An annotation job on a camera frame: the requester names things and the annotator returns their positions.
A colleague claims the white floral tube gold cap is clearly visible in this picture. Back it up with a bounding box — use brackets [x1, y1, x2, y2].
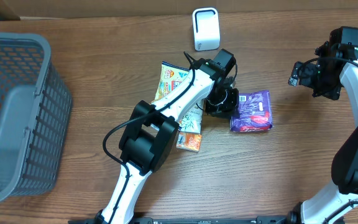
[179, 100, 204, 134]

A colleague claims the white barcode scanner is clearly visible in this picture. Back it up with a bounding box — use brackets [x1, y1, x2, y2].
[192, 7, 221, 51]

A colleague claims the yellow snack bag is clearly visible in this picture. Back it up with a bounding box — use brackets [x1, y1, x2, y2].
[152, 61, 189, 102]

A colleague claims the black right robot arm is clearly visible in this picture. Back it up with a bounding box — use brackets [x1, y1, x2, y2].
[285, 26, 358, 224]

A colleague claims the red purple pad package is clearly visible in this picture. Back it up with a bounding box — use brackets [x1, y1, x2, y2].
[230, 90, 273, 133]

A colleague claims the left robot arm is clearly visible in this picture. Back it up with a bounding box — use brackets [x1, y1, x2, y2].
[93, 49, 239, 224]

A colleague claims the small orange box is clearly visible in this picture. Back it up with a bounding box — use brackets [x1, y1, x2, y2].
[176, 132, 202, 152]

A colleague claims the grey plastic shopping basket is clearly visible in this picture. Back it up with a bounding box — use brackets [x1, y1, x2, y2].
[0, 32, 73, 202]

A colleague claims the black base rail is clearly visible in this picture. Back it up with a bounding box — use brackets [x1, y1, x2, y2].
[68, 216, 346, 224]

